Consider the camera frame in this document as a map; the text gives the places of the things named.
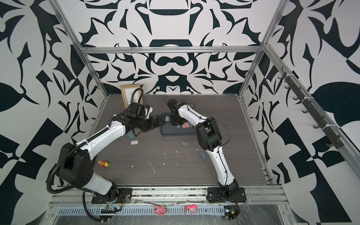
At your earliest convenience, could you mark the blue eraser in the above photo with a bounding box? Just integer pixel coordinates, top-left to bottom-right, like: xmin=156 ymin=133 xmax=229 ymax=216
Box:
xmin=200 ymin=151 xmax=207 ymax=159
xmin=127 ymin=133 xmax=135 ymax=140

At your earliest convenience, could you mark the pink eraser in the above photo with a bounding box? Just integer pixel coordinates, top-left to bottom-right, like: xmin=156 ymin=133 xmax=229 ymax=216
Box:
xmin=182 ymin=122 xmax=190 ymax=129

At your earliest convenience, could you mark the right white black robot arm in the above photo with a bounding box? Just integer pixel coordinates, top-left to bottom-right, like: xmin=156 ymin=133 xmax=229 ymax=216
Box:
xmin=167 ymin=98 xmax=239 ymax=200

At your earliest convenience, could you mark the dark grey storage box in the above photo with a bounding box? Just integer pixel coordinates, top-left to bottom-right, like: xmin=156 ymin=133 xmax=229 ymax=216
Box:
xmin=160 ymin=112 xmax=197 ymax=137

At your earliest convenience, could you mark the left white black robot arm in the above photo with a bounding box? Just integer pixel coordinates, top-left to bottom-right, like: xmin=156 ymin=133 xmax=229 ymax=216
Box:
xmin=46 ymin=102 xmax=165 ymax=201

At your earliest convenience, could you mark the small red yellow toy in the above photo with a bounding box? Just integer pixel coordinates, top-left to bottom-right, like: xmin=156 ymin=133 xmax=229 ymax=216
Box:
xmin=97 ymin=160 xmax=110 ymax=168

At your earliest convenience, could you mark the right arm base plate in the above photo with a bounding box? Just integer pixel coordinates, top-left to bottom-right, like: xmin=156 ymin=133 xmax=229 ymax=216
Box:
xmin=206 ymin=187 xmax=247 ymax=203

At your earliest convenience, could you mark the wall hook rail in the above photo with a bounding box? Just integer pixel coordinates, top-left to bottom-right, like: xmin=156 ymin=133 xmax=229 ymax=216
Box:
xmin=279 ymin=71 xmax=345 ymax=149

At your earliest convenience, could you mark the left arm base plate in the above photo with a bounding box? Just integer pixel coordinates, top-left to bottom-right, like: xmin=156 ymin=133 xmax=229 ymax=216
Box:
xmin=91 ymin=188 xmax=133 ymax=204

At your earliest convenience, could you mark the wooden picture frame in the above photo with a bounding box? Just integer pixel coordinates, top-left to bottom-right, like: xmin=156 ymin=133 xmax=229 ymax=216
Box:
xmin=120 ymin=84 xmax=143 ymax=108

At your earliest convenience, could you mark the pink clip toy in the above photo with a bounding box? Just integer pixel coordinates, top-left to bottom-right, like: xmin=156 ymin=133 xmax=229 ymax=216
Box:
xmin=185 ymin=204 xmax=198 ymax=215

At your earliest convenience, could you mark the pink pig toy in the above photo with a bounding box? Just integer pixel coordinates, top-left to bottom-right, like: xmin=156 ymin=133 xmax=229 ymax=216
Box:
xmin=153 ymin=205 xmax=167 ymax=217

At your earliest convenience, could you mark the black corrugated cable hose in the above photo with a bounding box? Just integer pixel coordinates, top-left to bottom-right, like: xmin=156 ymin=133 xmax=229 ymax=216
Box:
xmin=82 ymin=191 xmax=110 ymax=223

